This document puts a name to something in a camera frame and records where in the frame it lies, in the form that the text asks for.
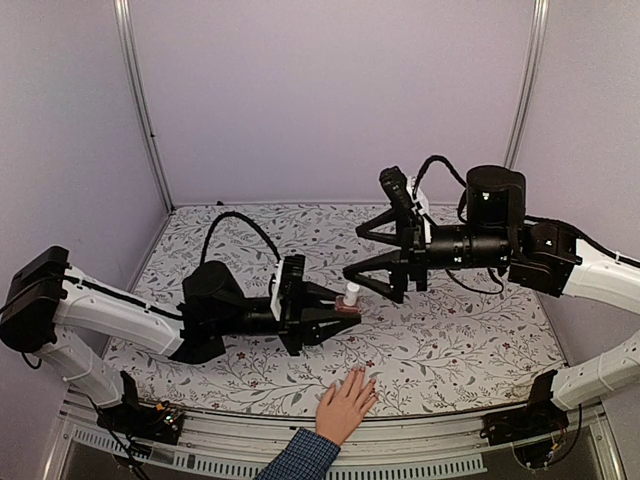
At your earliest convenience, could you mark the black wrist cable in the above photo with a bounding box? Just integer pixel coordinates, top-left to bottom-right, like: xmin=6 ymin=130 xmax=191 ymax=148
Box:
xmin=199 ymin=212 xmax=282 ymax=266
xmin=413 ymin=154 xmax=471 ymax=226

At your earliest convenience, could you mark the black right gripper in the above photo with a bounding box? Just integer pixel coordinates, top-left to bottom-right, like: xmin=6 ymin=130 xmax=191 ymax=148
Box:
xmin=342 ymin=205 xmax=511 ymax=303

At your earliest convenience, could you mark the left aluminium frame post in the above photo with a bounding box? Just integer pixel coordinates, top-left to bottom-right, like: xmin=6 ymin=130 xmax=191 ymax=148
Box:
xmin=113 ymin=0 xmax=175 ymax=214

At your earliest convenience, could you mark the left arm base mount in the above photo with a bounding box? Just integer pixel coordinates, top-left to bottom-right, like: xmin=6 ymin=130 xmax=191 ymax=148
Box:
xmin=98 ymin=371 xmax=185 ymax=445

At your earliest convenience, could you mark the blue checked sleeve forearm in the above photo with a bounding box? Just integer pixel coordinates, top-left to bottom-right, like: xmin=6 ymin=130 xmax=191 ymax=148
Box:
xmin=255 ymin=429 xmax=341 ymax=480

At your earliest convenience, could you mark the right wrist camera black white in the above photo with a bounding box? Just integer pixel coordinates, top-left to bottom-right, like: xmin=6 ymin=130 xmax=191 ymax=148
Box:
xmin=379 ymin=166 xmax=429 ymax=221

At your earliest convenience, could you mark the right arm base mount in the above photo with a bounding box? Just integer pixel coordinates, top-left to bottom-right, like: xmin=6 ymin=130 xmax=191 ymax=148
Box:
xmin=480 ymin=370 xmax=569 ymax=469

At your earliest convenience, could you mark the pink nail polish bottle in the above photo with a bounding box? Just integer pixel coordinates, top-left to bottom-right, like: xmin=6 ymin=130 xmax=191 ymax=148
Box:
xmin=335 ymin=282 xmax=361 ymax=314

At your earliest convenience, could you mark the right aluminium frame post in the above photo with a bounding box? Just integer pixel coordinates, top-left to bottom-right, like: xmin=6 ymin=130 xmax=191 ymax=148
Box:
xmin=504 ymin=0 xmax=550 ymax=170

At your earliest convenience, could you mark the person's bare hand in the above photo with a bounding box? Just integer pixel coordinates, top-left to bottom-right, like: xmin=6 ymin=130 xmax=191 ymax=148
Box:
xmin=315 ymin=367 xmax=378 ymax=446

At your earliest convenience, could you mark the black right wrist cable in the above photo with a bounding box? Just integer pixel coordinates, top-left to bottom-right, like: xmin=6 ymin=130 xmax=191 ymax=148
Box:
xmin=413 ymin=154 xmax=471 ymax=226

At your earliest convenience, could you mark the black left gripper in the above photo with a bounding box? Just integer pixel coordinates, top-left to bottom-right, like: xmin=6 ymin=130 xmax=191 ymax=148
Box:
xmin=214 ymin=281 xmax=362 ymax=357

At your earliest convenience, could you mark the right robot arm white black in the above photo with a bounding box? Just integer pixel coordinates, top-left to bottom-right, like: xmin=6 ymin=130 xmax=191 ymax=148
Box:
xmin=343 ymin=155 xmax=639 ymax=313

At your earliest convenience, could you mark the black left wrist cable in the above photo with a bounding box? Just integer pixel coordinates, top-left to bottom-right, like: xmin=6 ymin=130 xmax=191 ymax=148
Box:
xmin=199 ymin=212 xmax=282 ymax=266

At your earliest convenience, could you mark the floral patterned table mat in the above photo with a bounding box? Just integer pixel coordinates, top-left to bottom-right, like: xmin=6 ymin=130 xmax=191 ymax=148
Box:
xmin=104 ymin=204 xmax=564 ymax=417

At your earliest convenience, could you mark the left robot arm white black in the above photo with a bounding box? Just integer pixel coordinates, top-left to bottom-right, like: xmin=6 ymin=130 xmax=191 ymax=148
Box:
xmin=1 ymin=246 xmax=361 ymax=434

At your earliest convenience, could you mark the front aluminium rail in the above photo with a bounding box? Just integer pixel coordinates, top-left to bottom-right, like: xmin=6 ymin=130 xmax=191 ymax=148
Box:
xmin=45 ymin=399 xmax=627 ymax=479

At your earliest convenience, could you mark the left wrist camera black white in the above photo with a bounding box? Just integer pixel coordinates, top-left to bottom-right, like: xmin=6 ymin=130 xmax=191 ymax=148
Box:
xmin=270 ymin=254 xmax=305 ymax=322

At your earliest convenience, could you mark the aluminium frame post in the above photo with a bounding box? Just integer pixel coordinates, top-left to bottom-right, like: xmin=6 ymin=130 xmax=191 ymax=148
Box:
xmin=504 ymin=0 xmax=550 ymax=170
xmin=113 ymin=0 xmax=175 ymax=214

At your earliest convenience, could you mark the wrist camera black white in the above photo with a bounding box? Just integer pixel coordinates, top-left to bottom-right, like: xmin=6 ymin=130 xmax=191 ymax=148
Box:
xmin=270 ymin=254 xmax=305 ymax=322
xmin=379 ymin=166 xmax=429 ymax=221

